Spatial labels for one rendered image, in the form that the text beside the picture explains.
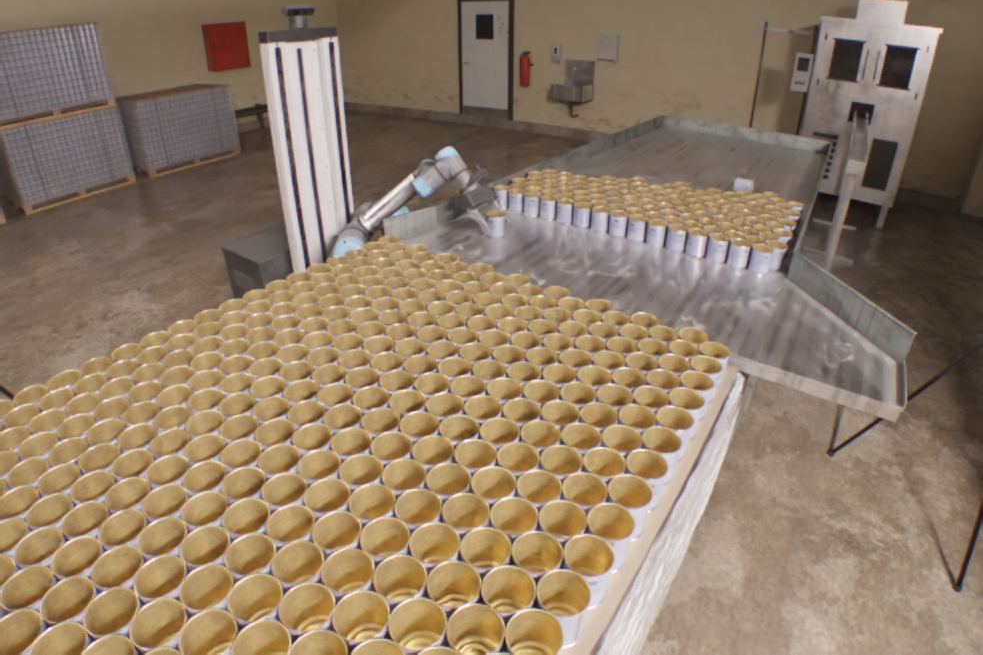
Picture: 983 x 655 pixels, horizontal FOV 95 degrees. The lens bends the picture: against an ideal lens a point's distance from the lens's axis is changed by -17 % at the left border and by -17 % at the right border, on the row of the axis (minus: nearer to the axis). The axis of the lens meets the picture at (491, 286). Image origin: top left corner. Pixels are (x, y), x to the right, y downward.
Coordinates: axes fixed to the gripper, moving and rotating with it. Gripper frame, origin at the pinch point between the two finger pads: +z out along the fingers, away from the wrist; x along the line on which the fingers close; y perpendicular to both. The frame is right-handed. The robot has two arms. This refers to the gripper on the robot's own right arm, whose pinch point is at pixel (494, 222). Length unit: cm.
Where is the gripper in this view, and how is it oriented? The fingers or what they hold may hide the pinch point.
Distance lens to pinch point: 187.7
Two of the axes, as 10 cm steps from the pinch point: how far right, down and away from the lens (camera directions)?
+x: -5.8, 3.8, -7.2
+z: 5.8, 8.2, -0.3
